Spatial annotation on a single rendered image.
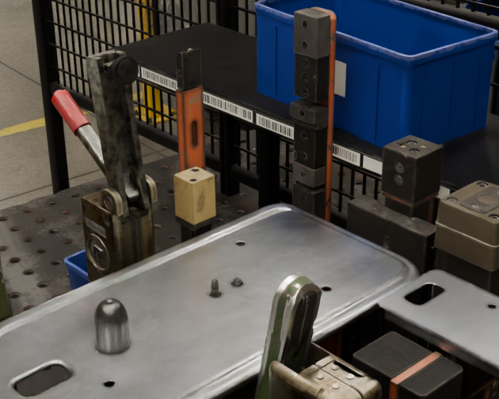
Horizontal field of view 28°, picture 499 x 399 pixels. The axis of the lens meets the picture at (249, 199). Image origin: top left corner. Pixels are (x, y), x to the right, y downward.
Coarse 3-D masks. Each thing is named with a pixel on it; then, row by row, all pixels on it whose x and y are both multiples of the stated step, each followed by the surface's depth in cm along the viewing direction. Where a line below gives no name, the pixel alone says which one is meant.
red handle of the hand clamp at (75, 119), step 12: (60, 96) 110; (60, 108) 110; (72, 108) 110; (72, 120) 109; (84, 120) 109; (84, 132) 109; (84, 144) 109; (96, 144) 108; (96, 156) 108; (132, 192) 106
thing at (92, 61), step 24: (96, 72) 101; (120, 72) 99; (96, 96) 102; (120, 96) 104; (120, 120) 104; (120, 144) 105; (120, 168) 104; (120, 192) 105; (144, 192) 107; (120, 216) 106
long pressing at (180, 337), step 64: (192, 256) 107; (256, 256) 107; (320, 256) 107; (384, 256) 107; (64, 320) 97; (128, 320) 97; (192, 320) 96; (256, 320) 96; (320, 320) 96; (0, 384) 88; (64, 384) 88; (128, 384) 88; (192, 384) 87
